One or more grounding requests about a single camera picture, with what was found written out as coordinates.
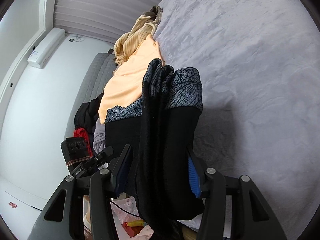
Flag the lilac plush bed blanket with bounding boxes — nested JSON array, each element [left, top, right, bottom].
[[155, 0, 319, 239]]

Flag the red garment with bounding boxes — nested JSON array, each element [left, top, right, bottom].
[[73, 128, 93, 157]]

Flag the black pants with patterned lining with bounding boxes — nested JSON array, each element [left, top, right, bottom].
[[105, 59, 204, 239]]

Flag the black clothes pile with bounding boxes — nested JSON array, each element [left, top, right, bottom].
[[74, 93, 104, 134]]

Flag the grey quilted headboard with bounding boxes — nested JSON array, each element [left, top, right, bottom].
[[65, 53, 117, 137]]

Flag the peach fleece garment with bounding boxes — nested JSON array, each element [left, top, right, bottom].
[[98, 34, 162, 124]]

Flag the lilac crumpled garment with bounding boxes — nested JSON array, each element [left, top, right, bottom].
[[93, 118, 106, 154]]

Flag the mauve pleated curtain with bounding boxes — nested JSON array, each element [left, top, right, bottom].
[[53, 0, 162, 43]]

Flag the white air conditioner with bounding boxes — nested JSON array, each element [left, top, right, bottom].
[[27, 28, 66, 69]]

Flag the black phone on gripper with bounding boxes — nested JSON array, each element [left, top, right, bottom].
[[61, 137, 90, 167]]

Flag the tan striped shirt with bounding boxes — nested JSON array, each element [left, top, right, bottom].
[[114, 5, 163, 66]]

